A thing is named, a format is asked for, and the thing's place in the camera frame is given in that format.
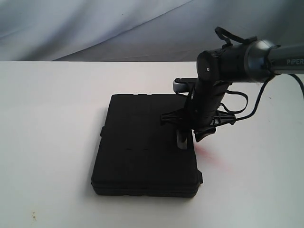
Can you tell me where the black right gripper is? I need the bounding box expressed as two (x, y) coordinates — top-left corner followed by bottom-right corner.
(160, 106), (236, 143)

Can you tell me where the black plastic tool case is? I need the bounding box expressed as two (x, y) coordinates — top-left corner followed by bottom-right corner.
(91, 94), (203, 198)

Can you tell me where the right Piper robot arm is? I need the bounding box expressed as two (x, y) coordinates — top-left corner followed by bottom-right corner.
(161, 40), (304, 143)

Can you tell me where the white backdrop cloth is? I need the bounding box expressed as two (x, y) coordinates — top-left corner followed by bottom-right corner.
(0, 0), (304, 61)

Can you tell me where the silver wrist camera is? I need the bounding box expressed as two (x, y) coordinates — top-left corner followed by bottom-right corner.
(173, 78), (197, 93)

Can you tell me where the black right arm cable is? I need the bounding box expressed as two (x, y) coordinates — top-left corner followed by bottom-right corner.
(213, 26), (304, 121)

